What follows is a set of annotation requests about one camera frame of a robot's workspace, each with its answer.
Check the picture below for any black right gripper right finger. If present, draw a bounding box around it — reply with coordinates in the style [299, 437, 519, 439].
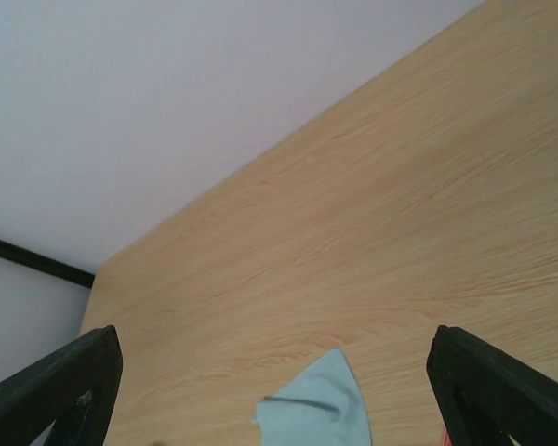
[426, 325, 558, 445]

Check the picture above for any light blue cleaning cloth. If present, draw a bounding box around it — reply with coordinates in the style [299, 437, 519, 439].
[253, 348, 372, 446]

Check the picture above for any black enclosure frame post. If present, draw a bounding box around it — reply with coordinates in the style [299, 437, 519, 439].
[0, 240, 95, 289]

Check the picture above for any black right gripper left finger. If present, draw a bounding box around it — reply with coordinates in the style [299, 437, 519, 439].
[0, 325, 122, 445]

